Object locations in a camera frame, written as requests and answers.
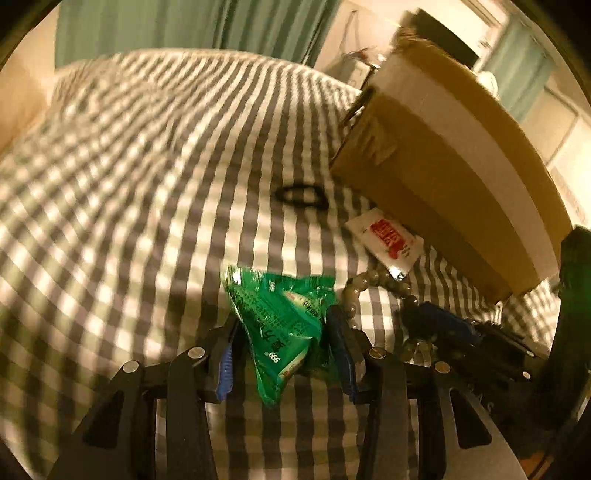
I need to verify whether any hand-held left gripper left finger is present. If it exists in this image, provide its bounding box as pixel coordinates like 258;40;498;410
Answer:
46;323;242;480

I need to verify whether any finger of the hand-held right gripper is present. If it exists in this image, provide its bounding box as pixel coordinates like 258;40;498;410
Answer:
427;302;539;363
399;307;525;384

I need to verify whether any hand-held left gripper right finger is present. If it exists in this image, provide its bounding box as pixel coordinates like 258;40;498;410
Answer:
325;307;527;480

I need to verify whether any grey bead bracelet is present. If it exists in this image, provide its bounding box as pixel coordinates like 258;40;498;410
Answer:
342;270;439;363

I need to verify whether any green snack packet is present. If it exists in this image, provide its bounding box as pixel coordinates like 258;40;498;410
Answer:
223;265;338;407

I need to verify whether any large cardboard box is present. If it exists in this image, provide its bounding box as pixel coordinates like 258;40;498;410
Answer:
330;9;573;305

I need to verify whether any white sachet with red print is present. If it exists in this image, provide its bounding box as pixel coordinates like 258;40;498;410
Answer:
344;208;423;280

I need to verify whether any grey checked blanket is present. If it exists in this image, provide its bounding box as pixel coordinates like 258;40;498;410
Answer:
0;48;559;480

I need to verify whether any white louvred wardrobe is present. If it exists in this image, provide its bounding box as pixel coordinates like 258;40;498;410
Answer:
531;83;591;222

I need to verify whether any narrow green curtain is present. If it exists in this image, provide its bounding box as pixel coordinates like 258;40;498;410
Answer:
485;18;555;123

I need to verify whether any beige pillow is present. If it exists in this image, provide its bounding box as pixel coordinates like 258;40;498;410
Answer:
0;60;54;155

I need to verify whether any wide green curtain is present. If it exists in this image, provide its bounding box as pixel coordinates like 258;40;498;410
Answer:
55;0;345;65

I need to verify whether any black hair tie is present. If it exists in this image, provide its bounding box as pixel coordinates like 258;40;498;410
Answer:
276;185;328;209

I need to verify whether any black wall television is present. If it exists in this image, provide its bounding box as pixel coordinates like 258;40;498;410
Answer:
409;9;481;70

